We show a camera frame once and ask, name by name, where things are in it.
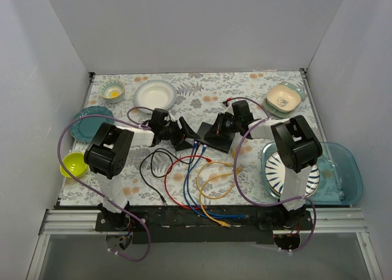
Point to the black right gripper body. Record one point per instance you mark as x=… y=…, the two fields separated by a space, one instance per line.
x=217 y=133

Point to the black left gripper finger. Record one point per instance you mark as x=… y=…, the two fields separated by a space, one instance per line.
x=182 y=144
x=187 y=131

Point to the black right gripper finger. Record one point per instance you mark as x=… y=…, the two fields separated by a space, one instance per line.
x=214 y=130
x=223 y=138

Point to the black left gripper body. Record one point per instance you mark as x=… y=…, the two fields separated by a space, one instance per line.
x=179 y=133

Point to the black network switch box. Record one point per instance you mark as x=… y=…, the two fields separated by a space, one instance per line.
x=201 y=132

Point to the yellow ethernet cable end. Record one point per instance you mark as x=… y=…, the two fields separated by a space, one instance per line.
x=200 y=188

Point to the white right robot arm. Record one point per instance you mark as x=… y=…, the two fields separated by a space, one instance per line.
x=297 y=147

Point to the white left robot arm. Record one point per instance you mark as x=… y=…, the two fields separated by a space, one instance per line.
x=107 y=153

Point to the floral patterned tablecloth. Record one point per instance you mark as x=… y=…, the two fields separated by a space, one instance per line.
x=199 y=99

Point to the white shallow bowl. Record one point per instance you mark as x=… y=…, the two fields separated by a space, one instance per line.
x=155 y=94

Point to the cream square bowl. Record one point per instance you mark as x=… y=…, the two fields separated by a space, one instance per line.
x=283 y=98

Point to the blue striped round plate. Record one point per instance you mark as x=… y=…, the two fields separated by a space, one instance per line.
x=275 y=172

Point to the small patterned bowl yellow centre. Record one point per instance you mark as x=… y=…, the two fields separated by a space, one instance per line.
x=112 y=91

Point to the teal scalloped plate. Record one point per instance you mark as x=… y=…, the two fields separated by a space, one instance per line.
x=85 y=129

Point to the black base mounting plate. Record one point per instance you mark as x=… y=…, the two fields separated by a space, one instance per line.
x=173 y=224

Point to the lime green bowl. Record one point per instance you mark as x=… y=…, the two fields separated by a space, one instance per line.
x=75 y=164

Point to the transparent blue plastic tray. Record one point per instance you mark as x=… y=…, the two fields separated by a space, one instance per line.
x=340 y=179

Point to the blue ethernet cable end port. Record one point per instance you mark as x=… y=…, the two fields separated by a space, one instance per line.
x=195 y=206

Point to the aluminium frame rail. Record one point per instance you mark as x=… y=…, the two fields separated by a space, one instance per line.
x=76 y=244

